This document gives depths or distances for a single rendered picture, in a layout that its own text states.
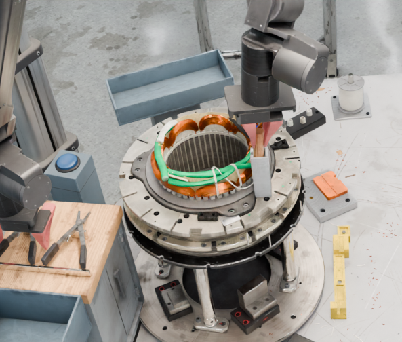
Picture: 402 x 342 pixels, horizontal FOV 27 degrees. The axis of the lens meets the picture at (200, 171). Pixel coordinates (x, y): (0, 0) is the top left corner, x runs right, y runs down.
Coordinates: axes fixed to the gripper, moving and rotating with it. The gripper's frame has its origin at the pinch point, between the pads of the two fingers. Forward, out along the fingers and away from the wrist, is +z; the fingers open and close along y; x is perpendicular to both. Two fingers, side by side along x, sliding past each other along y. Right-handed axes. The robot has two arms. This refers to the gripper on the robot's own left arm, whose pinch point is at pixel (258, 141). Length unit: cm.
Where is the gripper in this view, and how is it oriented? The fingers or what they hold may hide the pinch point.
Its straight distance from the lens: 135.7
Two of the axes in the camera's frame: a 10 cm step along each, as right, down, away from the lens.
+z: 0.3, 7.4, 6.7
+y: 9.9, -1.0, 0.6
